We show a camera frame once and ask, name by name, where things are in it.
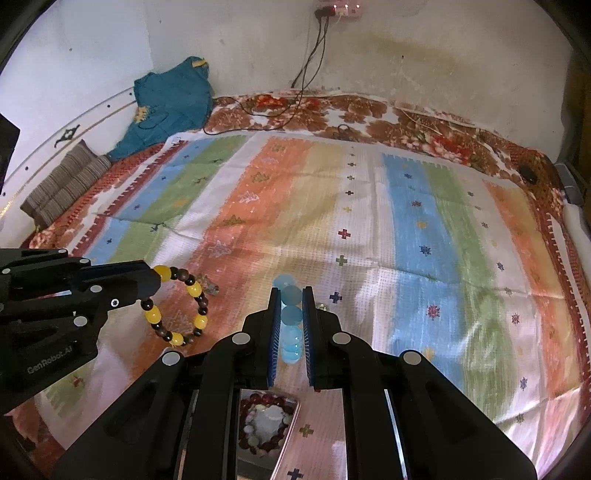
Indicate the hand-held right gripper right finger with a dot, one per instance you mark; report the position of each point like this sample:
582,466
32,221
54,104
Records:
308,341

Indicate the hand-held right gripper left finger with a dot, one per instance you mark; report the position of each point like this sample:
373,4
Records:
275,337

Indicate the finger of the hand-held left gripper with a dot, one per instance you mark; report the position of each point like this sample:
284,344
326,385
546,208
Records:
111,303
124,277

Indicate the striped folded cloth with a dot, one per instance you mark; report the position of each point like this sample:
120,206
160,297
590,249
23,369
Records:
64,184

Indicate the striped colourful cloth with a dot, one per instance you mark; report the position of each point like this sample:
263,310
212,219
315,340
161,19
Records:
406,230

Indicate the white bed board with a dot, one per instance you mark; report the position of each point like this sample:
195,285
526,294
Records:
46,138

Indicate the teal garment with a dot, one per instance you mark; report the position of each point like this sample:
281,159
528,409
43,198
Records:
171,101

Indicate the white bolster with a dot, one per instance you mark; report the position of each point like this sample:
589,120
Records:
577,230

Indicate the grey object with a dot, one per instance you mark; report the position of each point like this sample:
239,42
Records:
569,182

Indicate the white power strip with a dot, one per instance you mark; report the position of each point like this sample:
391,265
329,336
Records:
341,7

